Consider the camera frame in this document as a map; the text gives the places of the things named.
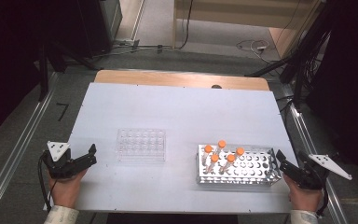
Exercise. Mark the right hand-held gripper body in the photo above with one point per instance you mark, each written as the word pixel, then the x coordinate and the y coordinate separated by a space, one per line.
pixel 312 177

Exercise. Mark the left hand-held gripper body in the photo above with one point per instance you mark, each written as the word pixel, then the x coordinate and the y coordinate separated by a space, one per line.
pixel 59 168

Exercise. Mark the perforated metal tube rack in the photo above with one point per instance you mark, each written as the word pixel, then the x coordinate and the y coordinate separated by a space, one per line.
pixel 254 168

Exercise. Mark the clear plastic tube rack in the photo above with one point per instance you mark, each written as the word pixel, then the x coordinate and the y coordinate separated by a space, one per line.
pixel 141 144

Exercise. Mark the orange-capped clear tube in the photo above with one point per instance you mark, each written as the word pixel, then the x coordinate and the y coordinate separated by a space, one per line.
pixel 230 158
pixel 214 158
pixel 208 149
pixel 221 144
pixel 239 151

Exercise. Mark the person's right hand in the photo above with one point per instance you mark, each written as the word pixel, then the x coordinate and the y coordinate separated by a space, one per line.
pixel 304 199

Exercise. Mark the person's left hand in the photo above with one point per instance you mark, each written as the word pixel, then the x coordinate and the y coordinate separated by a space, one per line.
pixel 63 191

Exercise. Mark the black metal stand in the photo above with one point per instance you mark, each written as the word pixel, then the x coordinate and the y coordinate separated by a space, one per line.
pixel 43 74

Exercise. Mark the white table board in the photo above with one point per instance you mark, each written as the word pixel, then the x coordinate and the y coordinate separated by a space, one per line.
pixel 180 112

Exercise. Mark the wooden table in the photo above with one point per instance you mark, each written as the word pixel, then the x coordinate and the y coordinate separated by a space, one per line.
pixel 180 79

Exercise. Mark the dark equipment cabinet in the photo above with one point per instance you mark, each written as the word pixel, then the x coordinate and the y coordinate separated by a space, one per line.
pixel 99 25

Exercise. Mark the light wooden cabinet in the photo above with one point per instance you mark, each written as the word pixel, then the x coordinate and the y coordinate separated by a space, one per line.
pixel 245 12

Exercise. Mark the aluminium floor rail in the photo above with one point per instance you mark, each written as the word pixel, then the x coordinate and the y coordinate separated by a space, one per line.
pixel 310 137
pixel 15 155

